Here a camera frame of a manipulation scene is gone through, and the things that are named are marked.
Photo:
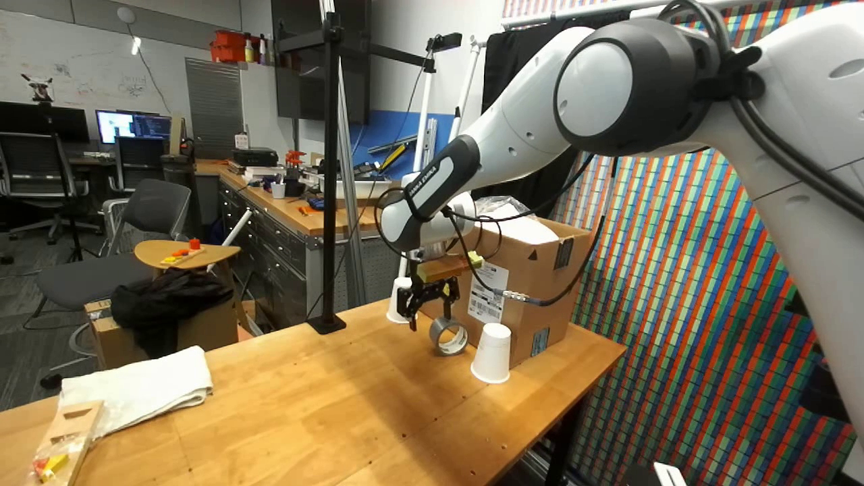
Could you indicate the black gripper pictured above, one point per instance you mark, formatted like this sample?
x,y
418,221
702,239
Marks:
x,y
432,290

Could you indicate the grey masking tape roll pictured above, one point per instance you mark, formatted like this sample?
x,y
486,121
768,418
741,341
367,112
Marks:
x,y
460,341

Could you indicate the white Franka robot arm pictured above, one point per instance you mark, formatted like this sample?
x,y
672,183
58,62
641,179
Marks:
x,y
502,124

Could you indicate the brown Amazon cardboard box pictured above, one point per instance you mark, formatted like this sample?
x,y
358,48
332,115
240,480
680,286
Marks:
x,y
540,259

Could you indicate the white plastic packing bag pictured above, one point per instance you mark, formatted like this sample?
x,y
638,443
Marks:
x,y
522,225

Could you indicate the black stand pole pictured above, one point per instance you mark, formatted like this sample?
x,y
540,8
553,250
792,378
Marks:
x,y
331,179

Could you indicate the wooden workbench with drawers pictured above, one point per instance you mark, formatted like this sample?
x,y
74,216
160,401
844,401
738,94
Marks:
x,y
279,243

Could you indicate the white stand pole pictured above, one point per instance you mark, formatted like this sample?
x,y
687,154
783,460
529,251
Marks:
x,y
422,117

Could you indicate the black table leg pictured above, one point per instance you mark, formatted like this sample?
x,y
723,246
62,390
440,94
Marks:
x,y
560,448

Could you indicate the closed brown cardboard box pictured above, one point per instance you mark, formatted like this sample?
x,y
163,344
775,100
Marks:
x,y
206,332

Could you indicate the round wooden stool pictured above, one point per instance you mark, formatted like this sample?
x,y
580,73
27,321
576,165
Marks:
x,y
191,255

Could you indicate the multicoloured striped backdrop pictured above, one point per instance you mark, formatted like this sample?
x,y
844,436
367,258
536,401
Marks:
x,y
684,360

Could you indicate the grey door panel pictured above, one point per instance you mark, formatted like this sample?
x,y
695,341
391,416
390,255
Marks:
x,y
213,108

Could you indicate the grey office chair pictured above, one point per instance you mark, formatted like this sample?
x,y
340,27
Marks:
x,y
151,205

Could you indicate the white flat floor item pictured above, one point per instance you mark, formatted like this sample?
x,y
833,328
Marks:
x,y
671,472

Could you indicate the white folded towel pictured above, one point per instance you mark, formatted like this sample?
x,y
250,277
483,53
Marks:
x,y
135,386

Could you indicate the red container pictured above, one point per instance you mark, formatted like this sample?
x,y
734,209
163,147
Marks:
x,y
227,47

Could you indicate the lit computer monitor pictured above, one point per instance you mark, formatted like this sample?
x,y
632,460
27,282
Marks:
x,y
131,124

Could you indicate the black office chair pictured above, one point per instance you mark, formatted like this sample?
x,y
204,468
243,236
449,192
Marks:
x,y
36,165

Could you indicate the wooden wrist mount block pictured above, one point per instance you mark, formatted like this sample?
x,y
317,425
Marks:
x,y
447,270

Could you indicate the black wall screen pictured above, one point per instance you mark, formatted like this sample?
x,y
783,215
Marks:
x,y
301,82

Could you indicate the black stand camera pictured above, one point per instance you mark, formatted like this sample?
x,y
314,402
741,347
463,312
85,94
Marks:
x,y
443,40

